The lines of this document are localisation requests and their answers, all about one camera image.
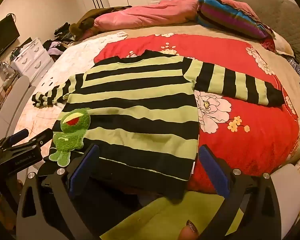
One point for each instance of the person's right hand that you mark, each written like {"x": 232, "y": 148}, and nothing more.
{"x": 187, "y": 231}

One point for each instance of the white drawer unit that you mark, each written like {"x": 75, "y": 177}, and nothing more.
{"x": 32, "y": 58}

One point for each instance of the beige bed sheet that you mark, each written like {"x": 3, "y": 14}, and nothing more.
{"x": 285, "y": 80}

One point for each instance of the red patterned cloth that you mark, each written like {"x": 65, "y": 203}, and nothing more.
{"x": 268, "y": 44}

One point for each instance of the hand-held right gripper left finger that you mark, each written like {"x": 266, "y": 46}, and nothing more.
{"x": 83, "y": 170}

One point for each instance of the pile of clothes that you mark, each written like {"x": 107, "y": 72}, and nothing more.
{"x": 57, "y": 46}

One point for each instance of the person's yellow-green clothing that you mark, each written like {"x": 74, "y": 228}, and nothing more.
{"x": 160, "y": 217}

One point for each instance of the black television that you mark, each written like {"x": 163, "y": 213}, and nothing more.
{"x": 2, "y": 37}

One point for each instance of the red floral blanket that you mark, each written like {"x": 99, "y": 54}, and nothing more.
{"x": 252, "y": 150}

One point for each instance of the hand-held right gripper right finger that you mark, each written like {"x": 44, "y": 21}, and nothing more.
{"x": 213, "y": 172}

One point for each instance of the green black striped sweater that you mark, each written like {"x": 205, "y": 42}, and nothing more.
{"x": 140, "y": 92}

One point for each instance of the grey padded chair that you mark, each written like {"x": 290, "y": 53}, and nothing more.
{"x": 15, "y": 97}

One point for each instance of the brown fur-trimmed coat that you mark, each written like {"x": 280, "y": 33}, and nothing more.
{"x": 85, "y": 22}

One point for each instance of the clear plastic bag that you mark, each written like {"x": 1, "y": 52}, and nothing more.
{"x": 3, "y": 70}

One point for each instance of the grey quilted headboard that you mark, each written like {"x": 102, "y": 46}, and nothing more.
{"x": 272, "y": 7}

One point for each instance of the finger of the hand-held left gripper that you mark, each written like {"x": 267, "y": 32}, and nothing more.
{"x": 18, "y": 135}
{"x": 41, "y": 137}

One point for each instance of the colourful striped pillow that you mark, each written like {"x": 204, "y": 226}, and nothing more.
{"x": 230, "y": 17}

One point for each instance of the white padded panel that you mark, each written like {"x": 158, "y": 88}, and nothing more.
{"x": 290, "y": 180}

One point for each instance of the white pillow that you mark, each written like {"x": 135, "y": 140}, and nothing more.
{"x": 282, "y": 43}

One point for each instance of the pink pillow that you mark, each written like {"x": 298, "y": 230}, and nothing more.
{"x": 237, "y": 5}

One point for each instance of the pink duvet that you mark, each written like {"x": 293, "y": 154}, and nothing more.
{"x": 152, "y": 12}

